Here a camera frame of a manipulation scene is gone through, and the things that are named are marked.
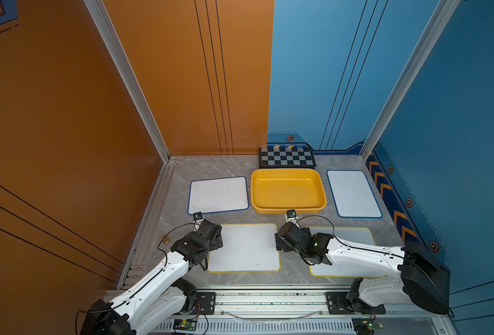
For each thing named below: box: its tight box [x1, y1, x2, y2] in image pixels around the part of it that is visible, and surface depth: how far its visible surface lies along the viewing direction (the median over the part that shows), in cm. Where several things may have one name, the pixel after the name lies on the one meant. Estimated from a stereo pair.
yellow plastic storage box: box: [250, 168, 328, 215], surface depth 107 cm
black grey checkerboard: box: [258, 146, 317, 169], surface depth 118 cm
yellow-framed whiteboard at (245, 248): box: [207, 223, 280, 273], surface depth 87 cm
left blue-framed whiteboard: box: [187, 175, 250, 215], surface depth 107 cm
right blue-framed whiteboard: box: [326, 169, 384, 219], surface depth 110 cm
